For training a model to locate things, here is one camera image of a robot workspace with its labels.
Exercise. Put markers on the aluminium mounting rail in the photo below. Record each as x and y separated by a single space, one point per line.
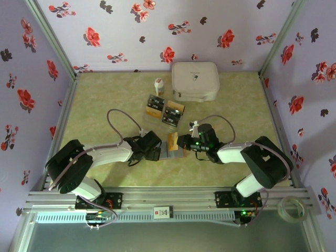
168 198

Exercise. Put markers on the aluminium corner post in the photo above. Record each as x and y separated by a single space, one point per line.
53 36
282 36

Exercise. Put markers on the white zip pouch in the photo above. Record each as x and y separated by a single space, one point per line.
195 81

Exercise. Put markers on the red white label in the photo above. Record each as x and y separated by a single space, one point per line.
164 212

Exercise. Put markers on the clear tape roll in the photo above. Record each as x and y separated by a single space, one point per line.
279 210

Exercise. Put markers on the aluminium side rail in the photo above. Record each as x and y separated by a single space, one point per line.
67 105
270 99

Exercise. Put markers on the black patterned card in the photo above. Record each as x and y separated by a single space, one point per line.
170 120
155 105
173 112
156 99

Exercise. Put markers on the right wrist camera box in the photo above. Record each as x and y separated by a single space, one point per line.
194 128

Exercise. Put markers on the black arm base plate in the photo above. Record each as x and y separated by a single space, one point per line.
118 199
220 200

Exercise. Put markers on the white pill bottle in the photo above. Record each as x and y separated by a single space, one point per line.
159 88

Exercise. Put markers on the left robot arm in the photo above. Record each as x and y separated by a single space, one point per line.
68 165

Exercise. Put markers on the small controller board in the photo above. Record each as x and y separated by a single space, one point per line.
98 216
248 214

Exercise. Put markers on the gold VIP card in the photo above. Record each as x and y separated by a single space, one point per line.
176 105
153 112
173 141

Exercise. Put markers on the aluminium frame leg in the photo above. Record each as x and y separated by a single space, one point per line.
313 236
25 233

